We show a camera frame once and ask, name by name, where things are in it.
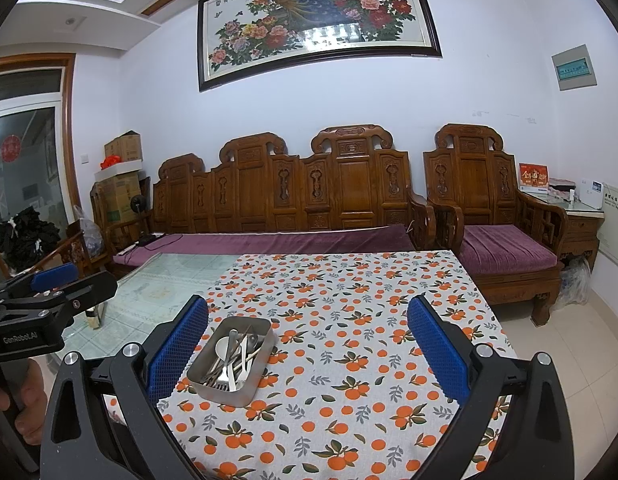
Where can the person's left hand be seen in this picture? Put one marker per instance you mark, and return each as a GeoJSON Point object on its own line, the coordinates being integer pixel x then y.
{"type": "Point", "coordinates": [35, 390]}

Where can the white box device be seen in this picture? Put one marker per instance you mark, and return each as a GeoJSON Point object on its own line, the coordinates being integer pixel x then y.
{"type": "Point", "coordinates": [591, 194]}

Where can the large cardboard box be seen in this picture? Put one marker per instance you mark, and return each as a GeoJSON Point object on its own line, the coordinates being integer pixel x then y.
{"type": "Point", "coordinates": [116, 197]}

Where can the carved wooden sofa bench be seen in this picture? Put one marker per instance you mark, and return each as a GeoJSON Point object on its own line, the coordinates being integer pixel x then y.
{"type": "Point", "coordinates": [294, 185]}

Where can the white wall distribution box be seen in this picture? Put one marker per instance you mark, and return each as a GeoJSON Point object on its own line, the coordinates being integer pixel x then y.
{"type": "Point", "coordinates": [616, 225]}

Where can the rectangular metal tray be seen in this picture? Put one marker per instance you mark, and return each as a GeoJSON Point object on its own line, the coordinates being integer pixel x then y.
{"type": "Point", "coordinates": [224, 395]}

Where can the wooden side table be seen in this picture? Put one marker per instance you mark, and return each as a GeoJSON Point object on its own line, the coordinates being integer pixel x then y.
{"type": "Point", "coordinates": [584, 232]}

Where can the wooden door frame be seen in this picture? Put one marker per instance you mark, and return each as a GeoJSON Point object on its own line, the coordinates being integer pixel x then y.
{"type": "Point", "coordinates": [68, 120]}

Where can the small cardboard box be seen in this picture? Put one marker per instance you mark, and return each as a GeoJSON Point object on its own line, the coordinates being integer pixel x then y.
{"type": "Point", "coordinates": [123, 146]}

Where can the small cream and black object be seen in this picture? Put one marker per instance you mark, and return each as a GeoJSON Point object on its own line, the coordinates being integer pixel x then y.
{"type": "Point", "coordinates": [93, 317]}

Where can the red orange cloth item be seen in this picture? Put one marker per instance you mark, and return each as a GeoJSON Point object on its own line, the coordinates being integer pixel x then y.
{"type": "Point", "coordinates": [111, 161]}

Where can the red gift box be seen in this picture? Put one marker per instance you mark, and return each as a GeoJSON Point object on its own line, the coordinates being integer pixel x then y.
{"type": "Point", "coordinates": [534, 177]}

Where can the white plastic fork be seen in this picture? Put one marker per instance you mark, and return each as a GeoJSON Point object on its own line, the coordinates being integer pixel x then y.
{"type": "Point", "coordinates": [220, 386]}

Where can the orange fruit print tablecloth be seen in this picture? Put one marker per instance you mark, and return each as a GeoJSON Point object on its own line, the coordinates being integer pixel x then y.
{"type": "Point", "coordinates": [349, 410]}

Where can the crumpled translucent plastic bag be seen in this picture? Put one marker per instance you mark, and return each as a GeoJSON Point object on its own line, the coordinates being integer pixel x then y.
{"type": "Point", "coordinates": [575, 280]}

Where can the long purple sofa cushion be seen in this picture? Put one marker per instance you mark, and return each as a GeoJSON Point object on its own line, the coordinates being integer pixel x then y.
{"type": "Point", "coordinates": [269, 242]}

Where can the framed peacock flower painting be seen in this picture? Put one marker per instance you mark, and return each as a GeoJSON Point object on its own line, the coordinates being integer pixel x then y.
{"type": "Point", "coordinates": [319, 20]}

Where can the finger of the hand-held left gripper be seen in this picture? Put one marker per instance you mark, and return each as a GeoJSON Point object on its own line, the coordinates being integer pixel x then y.
{"type": "Point", "coordinates": [91, 287]}
{"type": "Point", "coordinates": [54, 276]}

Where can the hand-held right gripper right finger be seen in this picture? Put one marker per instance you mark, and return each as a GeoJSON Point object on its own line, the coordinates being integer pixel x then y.
{"type": "Point", "coordinates": [434, 345]}

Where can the black fan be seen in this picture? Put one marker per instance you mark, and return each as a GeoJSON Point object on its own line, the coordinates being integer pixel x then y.
{"type": "Point", "coordinates": [137, 204]}

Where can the carved wooden armchair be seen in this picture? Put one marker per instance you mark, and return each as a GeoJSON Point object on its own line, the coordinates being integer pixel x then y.
{"type": "Point", "coordinates": [471, 180]}

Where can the white plastic spoon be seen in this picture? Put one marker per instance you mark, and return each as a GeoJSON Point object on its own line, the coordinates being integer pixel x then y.
{"type": "Point", "coordinates": [249, 352]}

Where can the pile of black clothes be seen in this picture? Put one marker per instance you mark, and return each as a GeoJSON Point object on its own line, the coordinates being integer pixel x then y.
{"type": "Point", "coordinates": [28, 235]}

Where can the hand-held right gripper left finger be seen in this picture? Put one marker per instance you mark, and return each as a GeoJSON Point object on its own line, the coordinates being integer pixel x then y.
{"type": "Point", "coordinates": [179, 347]}

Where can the grey wall electrical panel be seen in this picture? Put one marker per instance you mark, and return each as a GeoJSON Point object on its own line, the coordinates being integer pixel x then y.
{"type": "Point", "coordinates": [575, 67]}

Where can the wooden side chair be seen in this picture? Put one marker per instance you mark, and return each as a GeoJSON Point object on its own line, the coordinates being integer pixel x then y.
{"type": "Point", "coordinates": [71, 255]}

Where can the square purple armchair cushion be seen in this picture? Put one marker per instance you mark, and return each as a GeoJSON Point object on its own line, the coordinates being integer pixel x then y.
{"type": "Point", "coordinates": [506, 249]}

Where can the clear plastic bag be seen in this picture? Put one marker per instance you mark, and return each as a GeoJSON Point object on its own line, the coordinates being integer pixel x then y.
{"type": "Point", "coordinates": [89, 232]}

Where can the red round window decoration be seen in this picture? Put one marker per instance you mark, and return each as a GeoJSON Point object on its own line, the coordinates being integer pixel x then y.
{"type": "Point", "coordinates": [10, 148]}

